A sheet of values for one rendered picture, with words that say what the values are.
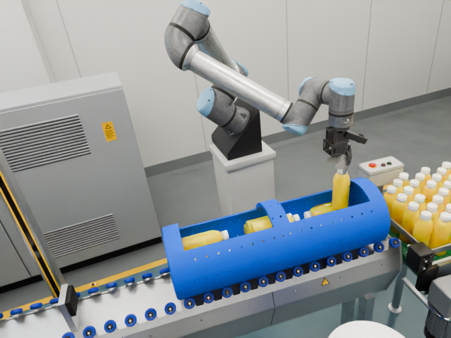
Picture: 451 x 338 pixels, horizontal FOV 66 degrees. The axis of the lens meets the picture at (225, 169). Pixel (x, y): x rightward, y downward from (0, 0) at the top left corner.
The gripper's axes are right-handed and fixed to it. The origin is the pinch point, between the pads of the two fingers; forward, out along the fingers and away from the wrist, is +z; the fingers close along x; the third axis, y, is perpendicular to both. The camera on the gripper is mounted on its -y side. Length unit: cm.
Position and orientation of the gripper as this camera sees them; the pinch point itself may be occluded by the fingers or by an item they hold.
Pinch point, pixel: (342, 168)
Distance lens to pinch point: 149.7
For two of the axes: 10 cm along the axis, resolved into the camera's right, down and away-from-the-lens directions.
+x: 2.6, 4.5, -8.6
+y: -9.6, 2.2, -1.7
